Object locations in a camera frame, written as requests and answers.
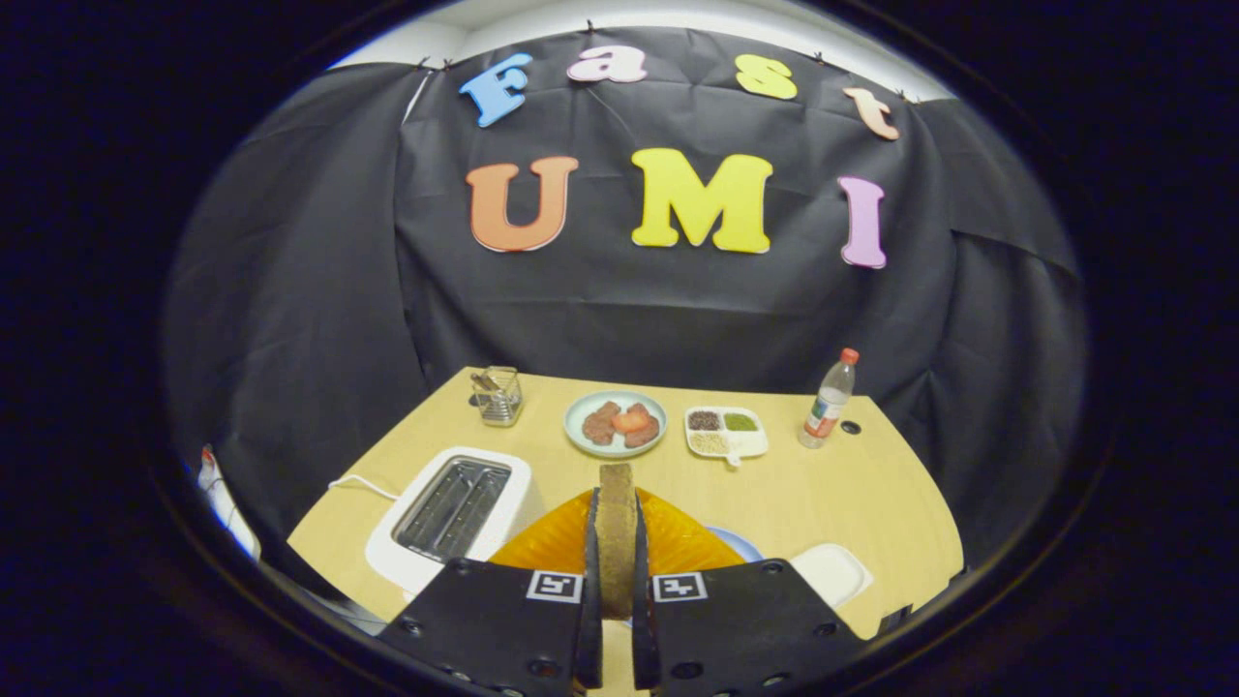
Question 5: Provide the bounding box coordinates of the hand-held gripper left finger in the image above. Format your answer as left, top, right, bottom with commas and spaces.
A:
376, 487, 606, 697

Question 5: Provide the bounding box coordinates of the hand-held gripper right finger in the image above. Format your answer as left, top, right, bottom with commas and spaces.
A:
631, 489, 867, 697

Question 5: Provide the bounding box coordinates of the brown toast slice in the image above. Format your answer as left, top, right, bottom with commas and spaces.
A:
595, 463, 638, 621

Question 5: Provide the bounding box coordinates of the blue plate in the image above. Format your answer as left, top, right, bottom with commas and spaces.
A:
707, 526, 766, 564

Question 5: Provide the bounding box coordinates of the white toaster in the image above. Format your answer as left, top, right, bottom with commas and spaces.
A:
365, 446, 545, 596

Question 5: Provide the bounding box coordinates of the pale green plate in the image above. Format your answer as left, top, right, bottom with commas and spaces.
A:
564, 390, 669, 459

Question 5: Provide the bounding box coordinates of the white divided condiment dish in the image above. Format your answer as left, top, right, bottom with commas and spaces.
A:
684, 406, 770, 468

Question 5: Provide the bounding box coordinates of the white square plate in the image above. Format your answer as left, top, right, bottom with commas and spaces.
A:
789, 543, 874, 611

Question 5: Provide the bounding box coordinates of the clear utensil holder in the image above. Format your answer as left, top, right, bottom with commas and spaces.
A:
470, 366, 525, 428

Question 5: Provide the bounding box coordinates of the clear water bottle red cap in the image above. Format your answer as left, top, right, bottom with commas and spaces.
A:
798, 348, 861, 450

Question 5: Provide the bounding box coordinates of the black backdrop cloth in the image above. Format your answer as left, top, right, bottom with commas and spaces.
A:
160, 24, 1090, 562

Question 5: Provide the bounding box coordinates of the white toaster cable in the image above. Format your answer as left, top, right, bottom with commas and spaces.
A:
327, 474, 400, 501

